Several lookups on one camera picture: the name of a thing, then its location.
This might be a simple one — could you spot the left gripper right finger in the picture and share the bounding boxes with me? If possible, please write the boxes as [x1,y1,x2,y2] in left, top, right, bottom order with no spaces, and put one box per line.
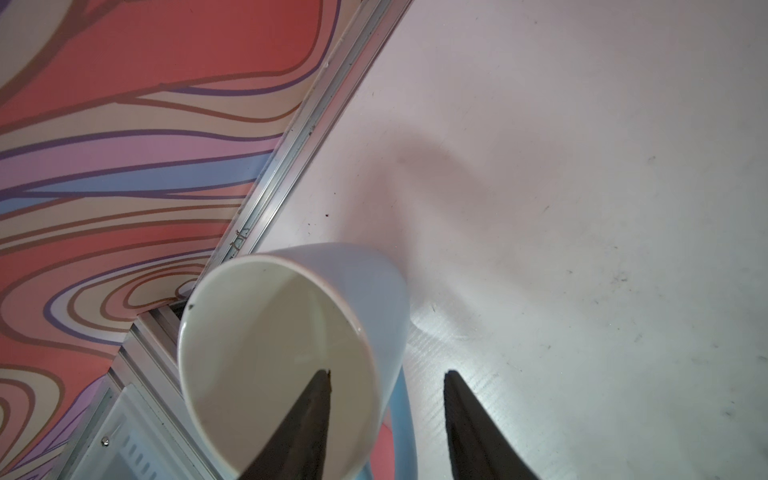
[443,370,538,480]

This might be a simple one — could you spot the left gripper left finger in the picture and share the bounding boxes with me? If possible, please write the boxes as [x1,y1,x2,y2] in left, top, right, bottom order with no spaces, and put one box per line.
[239,370,332,479]

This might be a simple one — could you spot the light blue mug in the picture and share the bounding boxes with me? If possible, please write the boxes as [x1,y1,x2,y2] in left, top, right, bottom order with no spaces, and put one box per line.
[178,243,418,479]

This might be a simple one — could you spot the pink plastic cup left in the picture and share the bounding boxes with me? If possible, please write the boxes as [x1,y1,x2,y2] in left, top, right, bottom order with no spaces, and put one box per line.
[369,424,395,480]

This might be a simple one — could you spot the aluminium frame rails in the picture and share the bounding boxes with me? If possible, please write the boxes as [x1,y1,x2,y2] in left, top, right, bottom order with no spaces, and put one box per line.
[51,1,411,479]

